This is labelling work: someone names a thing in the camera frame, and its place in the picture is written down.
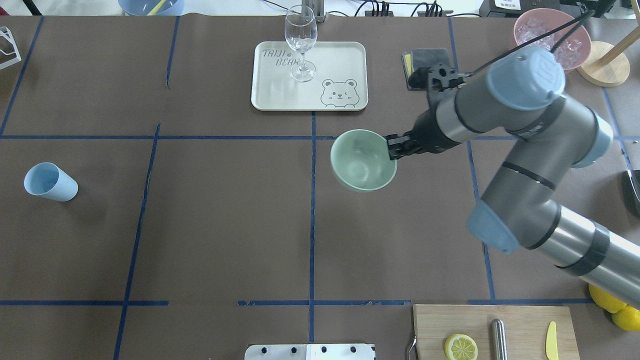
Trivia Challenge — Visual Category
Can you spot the yellow lemon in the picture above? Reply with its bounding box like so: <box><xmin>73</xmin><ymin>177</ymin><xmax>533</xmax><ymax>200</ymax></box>
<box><xmin>611</xmin><ymin>304</ymin><xmax>640</xmax><ymax>332</ymax></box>
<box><xmin>588</xmin><ymin>284</ymin><xmax>627</xmax><ymax>314</ymax></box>

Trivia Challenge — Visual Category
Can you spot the round wooden stand base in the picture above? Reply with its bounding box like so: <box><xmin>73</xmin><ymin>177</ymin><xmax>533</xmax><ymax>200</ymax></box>
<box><xmin>577</xmin><ymin>41</ymin><xmax>630</xmax><ymax>87</ymax></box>

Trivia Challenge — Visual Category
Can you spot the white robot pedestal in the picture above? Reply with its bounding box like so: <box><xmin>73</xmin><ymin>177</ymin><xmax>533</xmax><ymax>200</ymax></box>
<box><xmin>244</xmin><ymin>342</ymin><xmax>377</xmax><ymax>360</ymax></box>

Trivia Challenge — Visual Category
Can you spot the pink bowl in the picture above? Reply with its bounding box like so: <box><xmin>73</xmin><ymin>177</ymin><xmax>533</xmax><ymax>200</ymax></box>
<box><xmin>512</xmin><ymin>7</ymin><xmax>591</xmax><ymax>73</ymax></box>

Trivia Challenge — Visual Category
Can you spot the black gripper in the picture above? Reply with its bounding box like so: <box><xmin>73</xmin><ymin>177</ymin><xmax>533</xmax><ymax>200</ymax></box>
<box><xmin>384</xmin><ymin>109</ymin><xmax>460</xmax><ymax>161</ymax></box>

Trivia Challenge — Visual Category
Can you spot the silver metal cylinder tool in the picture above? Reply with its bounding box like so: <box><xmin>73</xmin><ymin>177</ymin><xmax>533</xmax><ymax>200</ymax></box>
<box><xmin>490</xmin><ymin>318</ymin><xmax>508</xmax><ymax>360</ymax></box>

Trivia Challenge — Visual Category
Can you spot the clear ice cubes pile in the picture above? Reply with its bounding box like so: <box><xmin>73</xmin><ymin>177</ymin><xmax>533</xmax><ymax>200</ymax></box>
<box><xmin>515</xmin><ymin>17</ymin><xmax>586</xmax><ymax>70</ymax></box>

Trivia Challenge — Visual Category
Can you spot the clear wine glass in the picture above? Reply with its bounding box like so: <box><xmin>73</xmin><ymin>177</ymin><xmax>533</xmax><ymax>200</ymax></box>
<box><xmin>285</xmin><ymin>4</ymin><xmax>318</xmax><ymax>83</ymax></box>

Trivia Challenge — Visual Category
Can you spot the yellow plastic knife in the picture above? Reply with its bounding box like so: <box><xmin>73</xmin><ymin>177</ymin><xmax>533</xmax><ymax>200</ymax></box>
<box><xmin>545</xmin><ymin>321</ymin><xmax>559</xmax><ymax>360</ymax></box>

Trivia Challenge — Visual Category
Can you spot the light blue cup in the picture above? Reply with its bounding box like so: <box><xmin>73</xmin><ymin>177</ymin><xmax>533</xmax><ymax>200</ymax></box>
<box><xmin>23</xmin><ymin>162</ymin><xmax>79</xmax><ymax>202</ymax></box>

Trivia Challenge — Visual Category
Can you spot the wooden cutting board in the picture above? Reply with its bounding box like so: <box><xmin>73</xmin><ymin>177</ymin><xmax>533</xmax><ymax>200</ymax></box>
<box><xmin>412</xmin><ymin>304</ymin><xmax>581</xmax><ymax>360</ymax></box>

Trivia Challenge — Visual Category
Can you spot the cream bear tray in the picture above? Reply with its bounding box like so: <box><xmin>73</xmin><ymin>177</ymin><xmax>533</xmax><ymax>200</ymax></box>
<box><xmin>250</xmin><ymin>41</ymin><xmax>369</xmax><ymax>112</ymax></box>

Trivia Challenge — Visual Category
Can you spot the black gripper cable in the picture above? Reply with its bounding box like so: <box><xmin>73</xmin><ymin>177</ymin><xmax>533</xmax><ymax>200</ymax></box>
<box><xmin>462</xmin><ymin>9</ymin><xmax>598</xmax><ymax>78</ymax></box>

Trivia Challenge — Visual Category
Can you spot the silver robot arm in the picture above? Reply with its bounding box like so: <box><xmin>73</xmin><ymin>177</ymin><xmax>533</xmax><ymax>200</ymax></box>
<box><xmin>386</xmin><ymin>47</ymin><xmax>640</xmax><ymax>308</ymax></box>

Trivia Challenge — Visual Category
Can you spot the dark grey folded cloth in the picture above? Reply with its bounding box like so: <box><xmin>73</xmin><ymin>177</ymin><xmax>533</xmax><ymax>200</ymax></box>
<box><xmin>401</xmin><ymin>48</ymin><xmax>457</xmax><ymax>91</ymax></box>

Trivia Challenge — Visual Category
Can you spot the lemon slice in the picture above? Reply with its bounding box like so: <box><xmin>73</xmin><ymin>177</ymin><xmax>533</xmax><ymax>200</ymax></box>
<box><xmin>443</xmin><ymin>333</ymin><xmax>479</xmax><ymax>360</ymax></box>

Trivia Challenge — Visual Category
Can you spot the mint green bowl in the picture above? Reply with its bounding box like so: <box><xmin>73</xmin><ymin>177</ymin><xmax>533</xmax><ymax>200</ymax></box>
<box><xmin>330</xmin><ymin>129</ymin><xmax>398</xmax><ymax>193</ymax></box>

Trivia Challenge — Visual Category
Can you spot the blue bowl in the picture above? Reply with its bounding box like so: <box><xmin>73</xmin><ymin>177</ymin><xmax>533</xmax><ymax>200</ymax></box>
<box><xmin>118</xmin><ymin>0</ymin><xmax>185</xmax><ymax>16</ymax></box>

